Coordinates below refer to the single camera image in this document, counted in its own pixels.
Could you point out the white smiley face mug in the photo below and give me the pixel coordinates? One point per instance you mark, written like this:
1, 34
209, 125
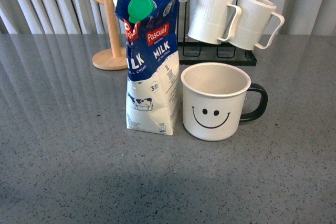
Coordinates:
213, 99

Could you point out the blue white milk carton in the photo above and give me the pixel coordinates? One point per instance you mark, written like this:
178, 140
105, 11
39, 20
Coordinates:
152, 101

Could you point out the black metal mug rack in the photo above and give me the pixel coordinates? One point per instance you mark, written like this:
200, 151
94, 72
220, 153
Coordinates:
198, 52

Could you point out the wooden mug tree stand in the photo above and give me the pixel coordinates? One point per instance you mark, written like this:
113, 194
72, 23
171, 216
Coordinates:
114, 58

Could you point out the left cream ribbed mug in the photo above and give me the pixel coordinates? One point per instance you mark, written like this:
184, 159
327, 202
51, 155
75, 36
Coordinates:
214, 21

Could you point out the cream ribbed mug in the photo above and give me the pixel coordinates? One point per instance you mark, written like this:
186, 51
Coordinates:
214, 21
253, 21

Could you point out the right cream ribbed mug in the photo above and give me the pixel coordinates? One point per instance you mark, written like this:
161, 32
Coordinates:
253, 21

